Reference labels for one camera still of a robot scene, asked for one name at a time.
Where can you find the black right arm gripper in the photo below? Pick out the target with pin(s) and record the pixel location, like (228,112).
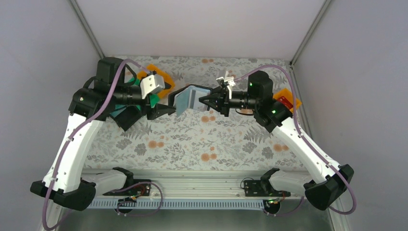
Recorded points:
(221,98)

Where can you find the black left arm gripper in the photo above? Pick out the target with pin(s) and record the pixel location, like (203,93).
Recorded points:
(153,112)

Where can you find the black leather card holder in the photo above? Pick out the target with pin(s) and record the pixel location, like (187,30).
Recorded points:
(200,91)

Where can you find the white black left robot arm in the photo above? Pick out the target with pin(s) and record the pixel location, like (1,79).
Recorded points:
(106,95)

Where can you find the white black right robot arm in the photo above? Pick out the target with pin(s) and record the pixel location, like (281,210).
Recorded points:
(326,180)

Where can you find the red cards in bin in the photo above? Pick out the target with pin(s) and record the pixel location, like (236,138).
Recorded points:
(285,101)

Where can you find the green plastic bin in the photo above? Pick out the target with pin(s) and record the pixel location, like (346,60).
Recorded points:
(154,99)

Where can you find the orange plastic bin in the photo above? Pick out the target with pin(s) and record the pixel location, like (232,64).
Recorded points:
(288,94)
(152,70)

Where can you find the black plastic bin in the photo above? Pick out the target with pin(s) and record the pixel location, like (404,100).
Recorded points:
(126,116)

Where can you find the floral patterned table mat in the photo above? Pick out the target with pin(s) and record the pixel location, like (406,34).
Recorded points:
(197,140)

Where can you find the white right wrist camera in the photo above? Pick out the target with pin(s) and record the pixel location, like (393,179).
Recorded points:
(226,82)

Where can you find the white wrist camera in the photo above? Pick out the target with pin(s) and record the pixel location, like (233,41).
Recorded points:
(151,84)
(226,82)

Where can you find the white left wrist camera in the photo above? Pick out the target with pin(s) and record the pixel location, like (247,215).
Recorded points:
(151,84)

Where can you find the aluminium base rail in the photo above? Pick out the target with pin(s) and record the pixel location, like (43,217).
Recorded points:
(197,188)

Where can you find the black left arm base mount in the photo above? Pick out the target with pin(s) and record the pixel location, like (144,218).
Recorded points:
(139,187)

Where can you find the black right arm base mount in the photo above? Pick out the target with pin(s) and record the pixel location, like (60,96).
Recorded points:
(257,188)

